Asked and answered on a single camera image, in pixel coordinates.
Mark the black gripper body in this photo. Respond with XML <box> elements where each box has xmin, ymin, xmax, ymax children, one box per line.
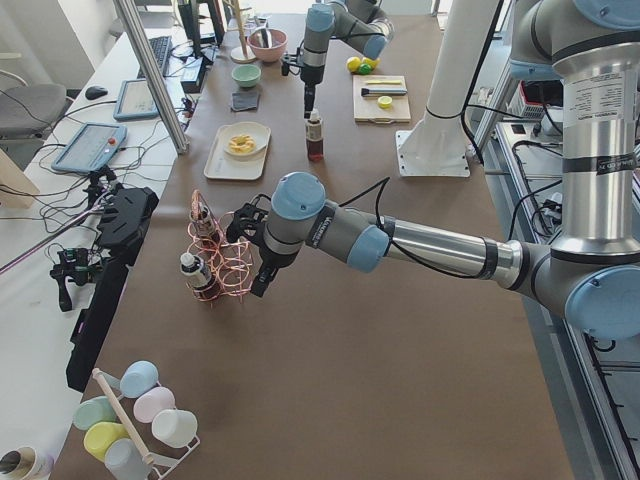
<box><xmin>300</xmin><ymin>64</ymin><xmax>324</xmax><ymax>87</ymax></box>
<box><xmin>259</xmin><ymin>245</ymin><xmax>299</xmax><ymax>271</ymax></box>

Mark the tea bottle white cap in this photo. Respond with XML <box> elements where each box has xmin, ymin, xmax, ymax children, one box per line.
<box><xmin>305</xmin><ymin>108</ymin><xmax>325</xmax><ymax>163</ymax></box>

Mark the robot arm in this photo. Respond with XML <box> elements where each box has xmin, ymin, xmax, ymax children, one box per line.
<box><xmin>296</xmin><ymin>1</ymin><xmax>394</xmax><ymax>119</ymax></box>
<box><xmin>232</xmin><ymin>1</ymin><xmax>639</xmax><ymax>340</ymax></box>

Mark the tea bottle front rack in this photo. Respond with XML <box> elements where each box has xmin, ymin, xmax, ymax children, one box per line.
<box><xmin>180</xmin><ymin>252</ymin><xmax>214</xmax><ymax>300</ymax></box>

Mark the tea bottle back left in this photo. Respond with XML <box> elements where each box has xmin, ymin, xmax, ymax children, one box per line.
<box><xmin>190</xmin><ymin>195</ymin><xmax>220</xmax><ymax>244</ymax></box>

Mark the cream rectangular serving tray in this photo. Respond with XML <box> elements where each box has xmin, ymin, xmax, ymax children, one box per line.
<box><xmin>204</xmin><ymin>125</ymin><xmax>271</xmax><ymax>181</ymax></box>

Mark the yellow lemon lower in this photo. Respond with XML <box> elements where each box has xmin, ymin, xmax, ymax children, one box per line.
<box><xmin>346</xmin><ymin>56</ymin><xmax>362</xmax><ymax>73</ymax></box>

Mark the pink ice bowl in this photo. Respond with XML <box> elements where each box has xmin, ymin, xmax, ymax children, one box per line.
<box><xmin>248</xmin><ymin>28</ymin><xmax>288</xmax><ymax>63</ymax></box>

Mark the steel muddler black tip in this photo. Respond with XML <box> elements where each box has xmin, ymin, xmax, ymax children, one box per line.
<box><xmin>360</xmin><ymin>86</ymin><xmax>408</xmax><ymax>97</ymax></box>

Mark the green lime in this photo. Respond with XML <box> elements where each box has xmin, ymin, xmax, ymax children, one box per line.
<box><xmin>357</xmin><ymin>63</ymin><xmax>373</xmax><ymax>75</ymax></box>

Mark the wooden cutting board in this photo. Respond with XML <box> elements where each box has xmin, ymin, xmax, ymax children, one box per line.
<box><xmin>352</xmin><ymin>74</ymin><xmax>411</xmax><ymax>123</ymax></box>

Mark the yellow plastic knife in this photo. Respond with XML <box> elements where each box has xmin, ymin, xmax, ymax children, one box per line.
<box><xmin>365</xmin><ymin>79</ymin><xmax>403</xmax><ymax>85</ymax></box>

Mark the mint green bowl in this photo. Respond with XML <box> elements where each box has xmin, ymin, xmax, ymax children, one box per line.
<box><xmin>231</xmin><ymin>64</ymin><xmax>262</xmax><ymax>88</ymax></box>

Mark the grey folded cloth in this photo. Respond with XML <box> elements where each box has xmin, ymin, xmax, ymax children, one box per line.
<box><xmin>230</xmin><ymin>91</ymin><xmax>260</xmax><ymax>112</ymax></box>

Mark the half lemon slice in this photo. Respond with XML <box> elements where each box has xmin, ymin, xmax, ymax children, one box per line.
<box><xmin>377</xmin><ymin>95</ymin><xmax>393</xmax><ymax>110</ymax></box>

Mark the round wooden stand base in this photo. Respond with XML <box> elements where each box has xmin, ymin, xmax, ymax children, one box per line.
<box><xmin>230</xmin><ymin>46</ymin><xmax>256</xmax><ymax>64</ymax></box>

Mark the round cream plate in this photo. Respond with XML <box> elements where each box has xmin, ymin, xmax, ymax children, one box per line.
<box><xmin>220</xmin><ymin>121</ymin><xmax>270</xmax><ymax>157</ymax></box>

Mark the black keyboard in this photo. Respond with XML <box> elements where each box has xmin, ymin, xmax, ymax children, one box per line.
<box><xmin>148</xmin><ymin>36</ymin><xmax>172</xmax><ymax>76</ymax></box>

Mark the light blue cup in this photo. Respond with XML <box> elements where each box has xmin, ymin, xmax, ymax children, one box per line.
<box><xmin>120</xmin><ymin>360</ymin><xmax>159</xmax><ymax>398</ymax></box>

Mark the pink cup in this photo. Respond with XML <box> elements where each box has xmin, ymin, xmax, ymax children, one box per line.
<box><xmin>133</xmin><ymin>386</ymin><xmax>175</xmax><ymax>424</ymax></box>

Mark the white cup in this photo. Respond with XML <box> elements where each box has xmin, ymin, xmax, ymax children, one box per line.
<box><xmin>151</xmin><ymin>409</ymin><xmax>198</xmax><ymax>448</ymax></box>

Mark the blue teach pendant far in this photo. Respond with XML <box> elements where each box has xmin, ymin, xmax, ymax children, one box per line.
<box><xmin>113</xmin><ymin>79</ymin><xmax>159</xmax><ymax>121</ymax></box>

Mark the blue teach pendant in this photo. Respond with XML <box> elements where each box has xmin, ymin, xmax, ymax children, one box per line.
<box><xmin>51</xmin><ymin>122</ymin><xmax>128</xmax><ymax>174</ymax></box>
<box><xmin>113</xmin><ymin>79</ymin><xmax>159</xmax><ymax>121</ymax></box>

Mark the blue teach pendant near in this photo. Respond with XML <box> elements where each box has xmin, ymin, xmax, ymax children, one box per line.
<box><xmin>51</xmin><ymin>122</ymin><xmax>128</xmax><ymax>174</ymax></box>

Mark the green cup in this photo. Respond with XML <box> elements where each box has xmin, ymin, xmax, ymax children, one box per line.
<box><xmin>72</xmin><ymin>396</ymin><xmax>118</xmax><ymax>431</ymax></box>

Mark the black computer mouse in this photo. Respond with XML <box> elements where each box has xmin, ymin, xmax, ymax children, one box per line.
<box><xmin>84</xmin><ymin>86</ymin><xmax>108</xmax><ymax>101</ymax></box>

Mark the yellow cup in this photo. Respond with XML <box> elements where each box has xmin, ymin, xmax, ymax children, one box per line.
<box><xmin>83</xmin><ymin>421</ymin><xmax>129</xmax><ymax>462</ymax></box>

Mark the copper wire bottle rack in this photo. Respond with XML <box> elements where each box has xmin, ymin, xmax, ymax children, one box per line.
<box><xmin>182</xmin><ymin>190</ymin><xmax>253</xmax><ymax>302</ymax></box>

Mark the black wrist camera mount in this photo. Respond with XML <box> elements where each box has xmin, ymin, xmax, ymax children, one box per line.
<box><xmin>226</xmin><ymin>203</ymin><xmax>268</xmax><ymax>246</ymax></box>

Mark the braided ring donut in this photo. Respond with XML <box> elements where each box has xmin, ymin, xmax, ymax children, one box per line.
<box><xmin>227</xmin><ymin>134</ymin><xmax>256</xmax><ymax>156</ymax></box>

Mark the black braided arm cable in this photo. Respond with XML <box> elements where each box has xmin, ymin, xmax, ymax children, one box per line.
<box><xmin>339</xmin><ymin>177</ymin><xmax>494</xmax><ymax>279</ymax></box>

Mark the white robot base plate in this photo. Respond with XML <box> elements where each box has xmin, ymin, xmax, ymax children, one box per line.
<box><xmin>395</xmin><ymin>129</ymin><xmax>470</xmax><ymax>178</ymax></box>

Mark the aluminium frame post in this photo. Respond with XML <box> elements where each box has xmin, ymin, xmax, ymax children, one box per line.
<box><xmin>113</xmin><ymin>0</ymin><xmax>189</xmax><ymax>155</ymax></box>

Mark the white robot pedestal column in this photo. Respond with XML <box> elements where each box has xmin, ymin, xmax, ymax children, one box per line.
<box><xmin>424</xmin><ymin>0</ymin><xmax>503</xmax><ymax>121</ymax></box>

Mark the white wire cup rack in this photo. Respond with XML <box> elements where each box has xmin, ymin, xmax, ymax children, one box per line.
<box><xmin>92</xmin><ymin>368</ymin><xmax>201</xmax><ymax>479</ymax></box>

